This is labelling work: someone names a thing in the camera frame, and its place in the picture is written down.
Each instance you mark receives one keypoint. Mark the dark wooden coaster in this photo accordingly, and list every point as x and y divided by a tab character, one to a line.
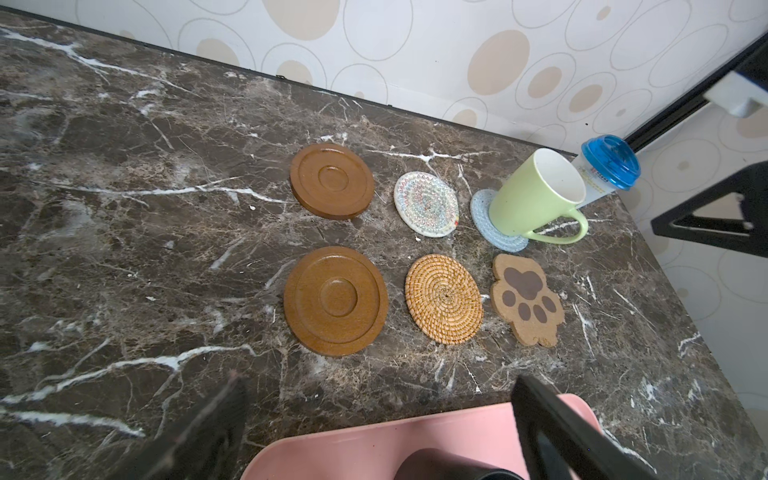
331	181

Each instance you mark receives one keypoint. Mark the rattan coaster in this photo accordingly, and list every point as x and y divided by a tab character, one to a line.
443	299

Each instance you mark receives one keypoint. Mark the pink tray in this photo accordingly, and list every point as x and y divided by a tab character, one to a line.
487	434

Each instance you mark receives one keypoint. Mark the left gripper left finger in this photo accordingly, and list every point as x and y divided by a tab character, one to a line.
203	444

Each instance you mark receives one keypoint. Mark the black mug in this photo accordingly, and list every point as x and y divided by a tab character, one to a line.
436	464

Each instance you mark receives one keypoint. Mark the paw-shaped wooden coaster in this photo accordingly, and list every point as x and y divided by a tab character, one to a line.
520	296

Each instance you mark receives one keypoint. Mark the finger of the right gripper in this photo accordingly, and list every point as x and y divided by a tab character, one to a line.
747	234

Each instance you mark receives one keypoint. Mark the blue-grey woven coaster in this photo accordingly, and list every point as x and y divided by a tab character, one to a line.
479	209

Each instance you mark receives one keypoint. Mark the white woven coaster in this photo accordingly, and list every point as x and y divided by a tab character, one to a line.
426	204

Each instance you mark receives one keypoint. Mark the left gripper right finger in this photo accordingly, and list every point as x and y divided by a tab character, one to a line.
557	443

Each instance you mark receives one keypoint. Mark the green mug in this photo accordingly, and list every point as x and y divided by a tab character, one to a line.
544	188

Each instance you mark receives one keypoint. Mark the white cup blue lid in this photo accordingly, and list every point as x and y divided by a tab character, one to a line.
606	164

